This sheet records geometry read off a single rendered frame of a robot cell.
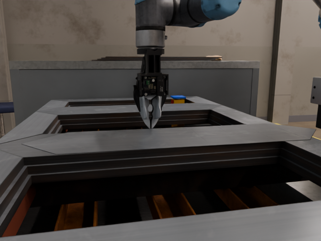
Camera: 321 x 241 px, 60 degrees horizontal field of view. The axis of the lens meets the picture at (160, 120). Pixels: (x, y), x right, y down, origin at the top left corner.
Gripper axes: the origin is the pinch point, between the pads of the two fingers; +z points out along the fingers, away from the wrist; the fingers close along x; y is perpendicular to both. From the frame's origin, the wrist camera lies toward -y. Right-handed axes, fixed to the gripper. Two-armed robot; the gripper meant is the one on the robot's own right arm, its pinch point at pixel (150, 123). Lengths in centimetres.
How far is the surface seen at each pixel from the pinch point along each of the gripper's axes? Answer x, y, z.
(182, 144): 4.3, 17.6, 1.1
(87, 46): -30, -364, -39
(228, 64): 56, -70, -15
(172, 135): 4.0, 9.5, 1.1
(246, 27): 220, -356, -71
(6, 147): -33.4, 11.9, 1.1
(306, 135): 36.5, 16.7, 1.2
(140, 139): -4.3, 11.8, 1.1
